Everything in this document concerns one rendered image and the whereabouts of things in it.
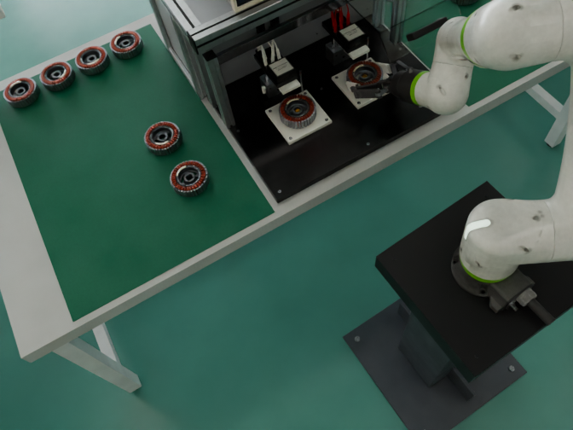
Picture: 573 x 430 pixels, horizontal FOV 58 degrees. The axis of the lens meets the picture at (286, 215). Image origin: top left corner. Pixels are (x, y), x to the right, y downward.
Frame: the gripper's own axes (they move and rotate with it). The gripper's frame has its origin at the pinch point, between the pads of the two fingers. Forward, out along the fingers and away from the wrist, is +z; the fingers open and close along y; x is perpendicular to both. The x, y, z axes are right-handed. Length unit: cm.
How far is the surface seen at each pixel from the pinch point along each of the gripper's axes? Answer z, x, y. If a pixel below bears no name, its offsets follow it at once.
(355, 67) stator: 2.4, 3.2, -0.7
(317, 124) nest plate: -1.7, -3.5, -21.6
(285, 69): 2.2, 14.8, -22.7
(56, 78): 63, 33, -75
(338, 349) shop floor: 3, -91, -47
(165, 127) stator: 24, 12, -58
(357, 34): -0.7, 13.1, 1.7
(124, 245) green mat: 4, -4, -88
